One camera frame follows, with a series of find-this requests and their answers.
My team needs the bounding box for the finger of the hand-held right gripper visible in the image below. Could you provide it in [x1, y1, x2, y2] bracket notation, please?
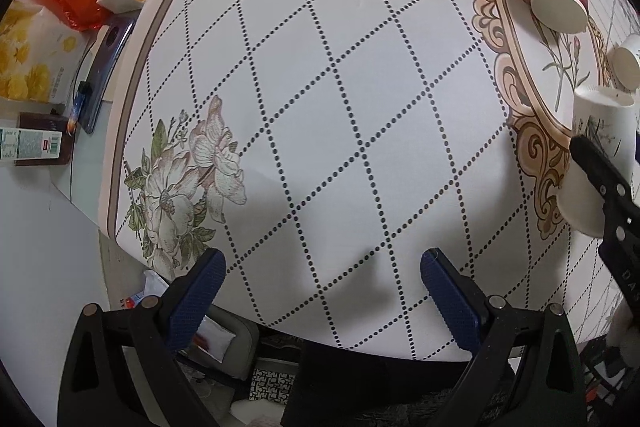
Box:
[570, 135, 640, 230]

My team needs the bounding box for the white and green carton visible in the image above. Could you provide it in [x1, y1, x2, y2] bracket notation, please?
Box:
[0, 128, 63, 165]

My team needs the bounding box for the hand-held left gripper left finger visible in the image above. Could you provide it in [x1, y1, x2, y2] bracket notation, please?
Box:
[57, 248, 227, 427]

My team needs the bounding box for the white small packet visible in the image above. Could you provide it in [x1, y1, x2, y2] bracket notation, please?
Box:
[192, 317, 236, 363]

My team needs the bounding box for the small white paper cup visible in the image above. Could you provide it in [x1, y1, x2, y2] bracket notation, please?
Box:
[611, 33, 640, 92]

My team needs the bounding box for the black and white patterned box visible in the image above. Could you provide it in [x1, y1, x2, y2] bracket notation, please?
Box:
[247, 359, 301, 405]

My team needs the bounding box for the dark brown box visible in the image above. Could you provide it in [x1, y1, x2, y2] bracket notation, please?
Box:
[15, 112, 76, 166]

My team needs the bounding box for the crumpled white plastic wrapper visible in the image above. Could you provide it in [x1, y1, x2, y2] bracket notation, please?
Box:
[120, 269, 171, 310]

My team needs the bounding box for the floral checked tablecloth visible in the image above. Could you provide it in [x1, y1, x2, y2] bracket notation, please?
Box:
[97, 0, 640, 364]

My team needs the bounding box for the yellow flower printed packet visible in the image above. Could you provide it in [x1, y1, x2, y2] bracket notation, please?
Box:
[0, 0, 93, 105]

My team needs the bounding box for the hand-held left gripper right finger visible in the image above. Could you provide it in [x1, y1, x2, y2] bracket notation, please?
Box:
[420, 248, 587, 427]

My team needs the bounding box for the white floral paper cup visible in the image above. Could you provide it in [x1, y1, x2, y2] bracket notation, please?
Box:
[556, 84, 637, 239]

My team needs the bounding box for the small blue lighter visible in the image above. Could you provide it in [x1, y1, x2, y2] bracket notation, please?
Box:
[67, 81, 93, 135]

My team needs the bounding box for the person's right forearm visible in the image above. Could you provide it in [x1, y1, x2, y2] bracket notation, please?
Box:
[607, 307, 640, 365]

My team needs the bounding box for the dark blue smartphone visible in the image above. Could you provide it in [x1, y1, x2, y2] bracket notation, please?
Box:
[75, 16, 138, 135]

